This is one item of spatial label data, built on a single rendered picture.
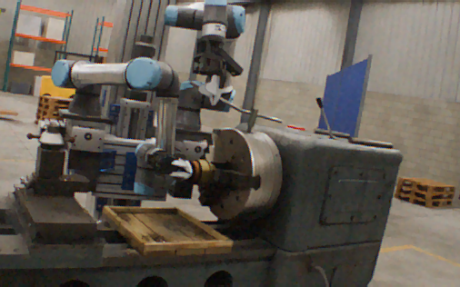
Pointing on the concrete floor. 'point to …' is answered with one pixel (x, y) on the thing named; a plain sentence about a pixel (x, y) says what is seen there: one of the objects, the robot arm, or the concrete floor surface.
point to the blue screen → (345, 98)
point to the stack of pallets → (50, 107)
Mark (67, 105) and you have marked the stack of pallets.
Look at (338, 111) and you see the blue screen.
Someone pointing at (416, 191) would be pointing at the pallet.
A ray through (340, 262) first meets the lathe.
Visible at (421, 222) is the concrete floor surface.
